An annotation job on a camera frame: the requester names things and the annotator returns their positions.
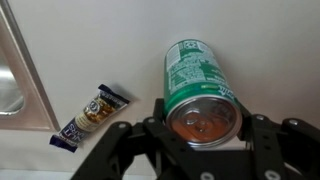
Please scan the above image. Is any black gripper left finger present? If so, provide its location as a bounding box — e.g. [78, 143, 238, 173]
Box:
[71, 98, 214, 180]

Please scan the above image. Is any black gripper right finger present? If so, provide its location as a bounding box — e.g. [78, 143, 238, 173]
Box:
[238, 103, 320, 180]

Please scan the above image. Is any green soda can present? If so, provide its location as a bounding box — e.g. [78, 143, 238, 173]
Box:
[163, 39, 244, 148]

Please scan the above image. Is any dark blue snack bar wrapper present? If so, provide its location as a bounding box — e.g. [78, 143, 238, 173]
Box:
[49, 83, 131, 154]

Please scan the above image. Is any stainless steel sink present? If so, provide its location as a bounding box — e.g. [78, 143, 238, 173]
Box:
[0, 0, 61, 132]

